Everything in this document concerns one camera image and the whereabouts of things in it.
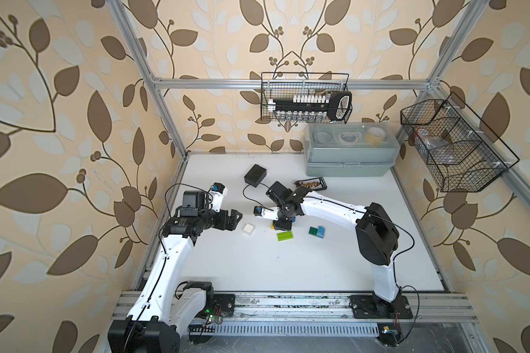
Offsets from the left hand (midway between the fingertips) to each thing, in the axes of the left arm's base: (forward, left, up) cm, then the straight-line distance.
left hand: (229, 211), depth 78 cm
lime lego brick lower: (-1, -21, -18) cm, 28 cm away
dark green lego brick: (0, -33, -16) cm, 36 cm away
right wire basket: (+13, -79, +18) cm, 82 cm away
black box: (+28, -7, -14) cm, 32 cm away
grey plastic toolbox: (+35, -52, -2) cm, 63 cm away
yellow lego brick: (-3, -16, -6) cm, 17 cm away
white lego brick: (0, -6, -14) cm, 15 cm away
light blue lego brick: (0, -36, -15) cm, 39 cm away
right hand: (+3, -18, -12) cm, 22 cm away
